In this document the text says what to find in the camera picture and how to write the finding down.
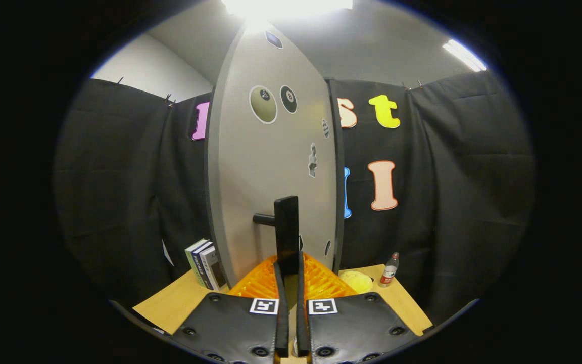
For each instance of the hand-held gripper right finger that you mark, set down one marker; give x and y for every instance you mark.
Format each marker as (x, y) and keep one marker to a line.
(302, 323)

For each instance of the small bottle with red label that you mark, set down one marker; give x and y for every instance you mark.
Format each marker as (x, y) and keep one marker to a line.
(388, 275)

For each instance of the dark blue book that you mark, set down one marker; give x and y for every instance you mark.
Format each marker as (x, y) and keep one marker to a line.
(200, 265)

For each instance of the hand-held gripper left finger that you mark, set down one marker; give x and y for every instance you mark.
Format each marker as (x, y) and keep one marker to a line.
(282, 323)

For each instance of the black backdrop cloth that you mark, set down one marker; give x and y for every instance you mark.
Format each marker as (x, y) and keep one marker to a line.
(119, 177)

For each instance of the dark grey shoe cabinet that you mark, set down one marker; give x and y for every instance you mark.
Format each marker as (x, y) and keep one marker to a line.
(339, 227)

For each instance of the long ceiling light strip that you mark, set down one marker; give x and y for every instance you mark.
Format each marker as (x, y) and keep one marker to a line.
(464, 54)

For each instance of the white and green book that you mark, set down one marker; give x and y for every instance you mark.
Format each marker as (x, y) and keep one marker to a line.
(192, 258)

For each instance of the square ceiling light panel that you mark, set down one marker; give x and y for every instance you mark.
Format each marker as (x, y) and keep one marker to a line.
(286, 7)

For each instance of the yellow round bun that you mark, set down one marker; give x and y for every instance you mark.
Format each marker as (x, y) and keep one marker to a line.
(356, 282)

